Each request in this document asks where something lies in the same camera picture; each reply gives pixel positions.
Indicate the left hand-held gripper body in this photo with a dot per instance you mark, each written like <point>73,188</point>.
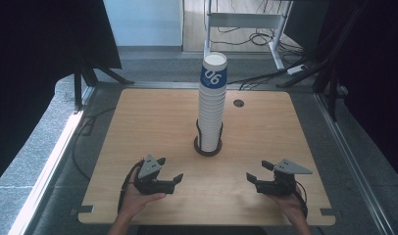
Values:
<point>149,168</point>

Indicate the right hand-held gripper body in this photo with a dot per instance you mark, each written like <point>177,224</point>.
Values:
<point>278,186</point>

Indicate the stack of white paper cups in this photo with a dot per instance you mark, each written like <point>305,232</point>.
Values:
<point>211,107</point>

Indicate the person's right hand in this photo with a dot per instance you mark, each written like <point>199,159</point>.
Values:
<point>287,204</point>

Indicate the person's left hand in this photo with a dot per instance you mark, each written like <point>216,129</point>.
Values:
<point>135,202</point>

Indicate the black round table grommet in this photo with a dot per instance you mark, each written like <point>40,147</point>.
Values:
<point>238,103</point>

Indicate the white power strip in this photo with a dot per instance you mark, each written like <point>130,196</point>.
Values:
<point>297,69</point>

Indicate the black metal stand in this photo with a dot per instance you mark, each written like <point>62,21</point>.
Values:
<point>332,81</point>
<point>77,88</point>

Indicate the black curtain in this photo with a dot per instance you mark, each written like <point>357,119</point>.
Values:
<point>33,65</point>
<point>376,81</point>

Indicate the aluminium floor rail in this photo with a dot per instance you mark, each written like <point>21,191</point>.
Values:
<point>357,163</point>
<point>56,163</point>

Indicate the white metal desk frame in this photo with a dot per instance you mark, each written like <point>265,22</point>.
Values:
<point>242,20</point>

